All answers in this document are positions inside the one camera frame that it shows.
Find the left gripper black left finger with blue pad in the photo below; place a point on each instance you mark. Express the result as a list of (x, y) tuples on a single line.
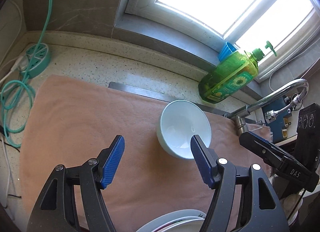
[(55, 208)]

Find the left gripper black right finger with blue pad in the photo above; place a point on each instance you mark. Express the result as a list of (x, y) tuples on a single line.
[(243, 197)]

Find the white floral rimmed plate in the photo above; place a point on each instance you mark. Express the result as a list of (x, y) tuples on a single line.
[(170, 218)]

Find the white grey-leaf pattern plate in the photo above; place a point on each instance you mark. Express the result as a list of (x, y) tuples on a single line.
[(189, 225)]

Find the chrome kitchen faucet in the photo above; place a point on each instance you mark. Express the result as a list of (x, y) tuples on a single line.
[(238, 116)]

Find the pink towel mat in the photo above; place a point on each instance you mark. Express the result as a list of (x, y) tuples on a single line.
[(71, 121)]

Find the pale green ceramic bowl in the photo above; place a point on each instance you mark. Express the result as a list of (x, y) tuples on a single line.
[(178, 122)]

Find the green dish soap bottle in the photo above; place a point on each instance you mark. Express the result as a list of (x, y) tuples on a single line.
[(232, 74)]

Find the round teal power strip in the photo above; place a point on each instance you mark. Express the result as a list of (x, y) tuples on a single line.
[(35, 61)]

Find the blue ribbed cup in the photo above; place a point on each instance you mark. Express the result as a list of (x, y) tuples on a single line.
[(226, 50)]

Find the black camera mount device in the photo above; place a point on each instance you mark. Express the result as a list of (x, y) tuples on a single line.
[(297, 164)]

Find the white plug with cable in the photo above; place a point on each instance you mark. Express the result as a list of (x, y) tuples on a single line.
[(17, 62)]

